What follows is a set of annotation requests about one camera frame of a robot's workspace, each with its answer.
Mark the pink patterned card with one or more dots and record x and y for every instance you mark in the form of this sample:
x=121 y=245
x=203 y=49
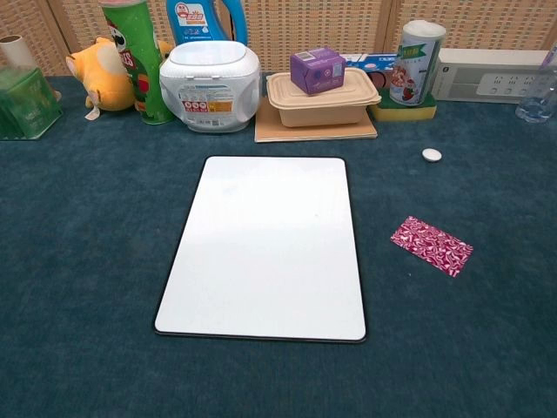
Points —
x=431 y=246

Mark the white board black rim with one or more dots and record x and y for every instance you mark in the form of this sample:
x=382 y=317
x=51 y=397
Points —
x=261 y=252

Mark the beige lidded lunch box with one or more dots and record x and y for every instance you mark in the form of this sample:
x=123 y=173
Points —
x=322 y=111

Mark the white wet wipes tub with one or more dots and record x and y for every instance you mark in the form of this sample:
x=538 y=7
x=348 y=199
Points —
x=209 y=87

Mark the purple carton box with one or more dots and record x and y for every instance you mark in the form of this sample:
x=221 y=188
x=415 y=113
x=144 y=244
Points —
x=317 y=72

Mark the yellow green sponge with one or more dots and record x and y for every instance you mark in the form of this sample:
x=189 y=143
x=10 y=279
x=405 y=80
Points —
x=404 y=113

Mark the small white round cap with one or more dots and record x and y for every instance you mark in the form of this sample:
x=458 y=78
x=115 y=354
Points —
x=431 y=155

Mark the blue cookie snack box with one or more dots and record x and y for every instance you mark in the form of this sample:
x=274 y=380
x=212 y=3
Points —
x=378 y=79

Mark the blue white toothpaste box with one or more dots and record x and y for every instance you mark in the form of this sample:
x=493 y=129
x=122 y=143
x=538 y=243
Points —
x=370 y=63

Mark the woven wicker folding screen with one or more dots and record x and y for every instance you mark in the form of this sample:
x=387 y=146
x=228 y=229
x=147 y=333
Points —
x=326 y=22

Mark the white strawberry print canister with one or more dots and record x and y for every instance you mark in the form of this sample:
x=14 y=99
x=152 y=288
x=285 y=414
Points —
x=413 y=65

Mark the teal felt table cover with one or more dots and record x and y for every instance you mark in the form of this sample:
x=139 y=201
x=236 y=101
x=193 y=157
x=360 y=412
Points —
x=87 y=261

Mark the green Pringles can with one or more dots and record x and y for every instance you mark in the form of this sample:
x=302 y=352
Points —
x=139 y=65

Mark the blue detergent pump bottle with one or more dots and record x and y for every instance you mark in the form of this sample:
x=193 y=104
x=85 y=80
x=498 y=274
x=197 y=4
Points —
x=196 y=22

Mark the orange plush toy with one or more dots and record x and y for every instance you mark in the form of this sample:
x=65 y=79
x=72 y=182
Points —
x=104 y=78

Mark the white power strip box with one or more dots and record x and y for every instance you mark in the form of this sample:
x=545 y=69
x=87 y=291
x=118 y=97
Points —
x=478 y=74

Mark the green transparent tea box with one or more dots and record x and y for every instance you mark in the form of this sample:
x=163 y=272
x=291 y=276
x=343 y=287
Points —
x=26 y=104

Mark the clear plastic water bottle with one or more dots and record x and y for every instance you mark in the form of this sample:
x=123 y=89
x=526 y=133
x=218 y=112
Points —
x=535 y=104

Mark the cardboard paper tube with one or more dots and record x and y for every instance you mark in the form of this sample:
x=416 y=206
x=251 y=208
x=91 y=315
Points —
x=15 y=50

